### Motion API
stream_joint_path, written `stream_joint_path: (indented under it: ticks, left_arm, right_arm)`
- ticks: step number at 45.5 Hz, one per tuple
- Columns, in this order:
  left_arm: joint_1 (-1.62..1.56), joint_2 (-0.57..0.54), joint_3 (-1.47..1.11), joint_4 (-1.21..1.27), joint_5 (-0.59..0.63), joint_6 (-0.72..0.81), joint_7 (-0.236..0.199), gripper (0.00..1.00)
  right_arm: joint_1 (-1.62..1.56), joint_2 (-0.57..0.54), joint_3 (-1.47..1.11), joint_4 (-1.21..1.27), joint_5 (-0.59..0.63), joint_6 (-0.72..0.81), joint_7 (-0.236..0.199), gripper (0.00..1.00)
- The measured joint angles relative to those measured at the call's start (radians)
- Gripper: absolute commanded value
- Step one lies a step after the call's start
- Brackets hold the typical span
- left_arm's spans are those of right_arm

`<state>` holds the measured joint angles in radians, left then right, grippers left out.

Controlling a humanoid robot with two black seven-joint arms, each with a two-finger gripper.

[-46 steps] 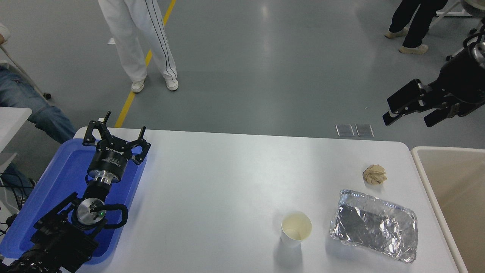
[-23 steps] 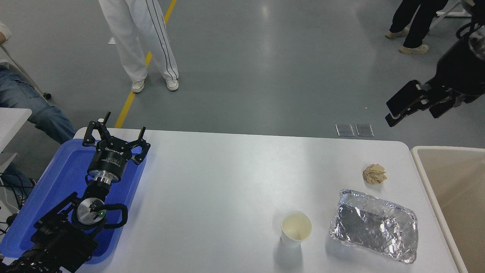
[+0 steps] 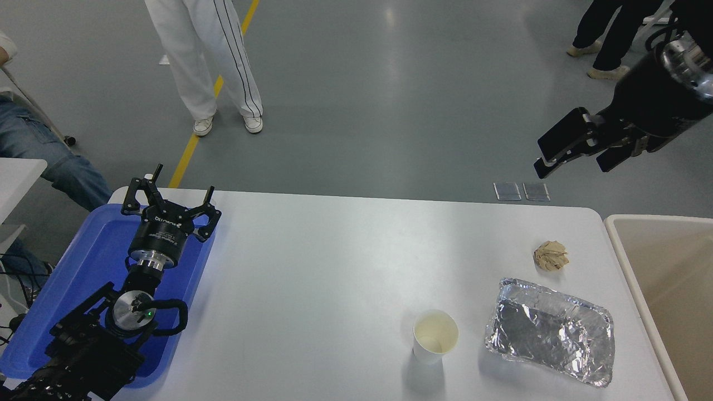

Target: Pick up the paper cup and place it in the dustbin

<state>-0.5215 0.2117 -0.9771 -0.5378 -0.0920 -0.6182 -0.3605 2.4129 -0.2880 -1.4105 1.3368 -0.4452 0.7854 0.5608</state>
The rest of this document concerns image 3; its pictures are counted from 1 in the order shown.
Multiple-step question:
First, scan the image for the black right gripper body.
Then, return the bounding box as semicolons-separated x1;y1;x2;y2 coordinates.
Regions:
610;51;713;139

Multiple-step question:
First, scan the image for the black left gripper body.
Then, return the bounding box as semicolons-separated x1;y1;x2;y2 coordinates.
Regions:
128;206;197;263

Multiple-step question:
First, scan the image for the white paper cup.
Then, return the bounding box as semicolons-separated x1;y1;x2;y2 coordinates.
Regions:
413;309;460;365

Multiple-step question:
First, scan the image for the blue plastic tray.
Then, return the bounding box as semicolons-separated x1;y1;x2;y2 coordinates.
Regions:
0;203;218;389

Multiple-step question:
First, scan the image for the standing person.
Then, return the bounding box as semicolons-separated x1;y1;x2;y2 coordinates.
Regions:
144;0;263;137
567;0;663;81

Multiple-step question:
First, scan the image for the seated person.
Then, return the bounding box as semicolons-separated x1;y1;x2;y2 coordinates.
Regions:
0;33;113;304

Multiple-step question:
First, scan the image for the crumpled tan paper ball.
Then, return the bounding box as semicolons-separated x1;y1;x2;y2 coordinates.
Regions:
534;241;570;272

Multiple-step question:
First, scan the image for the small white side table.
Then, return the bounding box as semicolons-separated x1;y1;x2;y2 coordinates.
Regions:
0;158;48;251

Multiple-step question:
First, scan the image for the large pale bin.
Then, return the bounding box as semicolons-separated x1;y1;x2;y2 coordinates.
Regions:
604;214;713;401

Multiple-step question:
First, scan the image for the silver foil tray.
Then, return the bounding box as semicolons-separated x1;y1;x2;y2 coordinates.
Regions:
484;277;616;388

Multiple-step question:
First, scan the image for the grey chair frame with castor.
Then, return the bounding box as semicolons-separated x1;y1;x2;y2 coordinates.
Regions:
0;64;77;148

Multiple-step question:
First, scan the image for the black cable bundle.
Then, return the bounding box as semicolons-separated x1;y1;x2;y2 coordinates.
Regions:
0;253;53;346

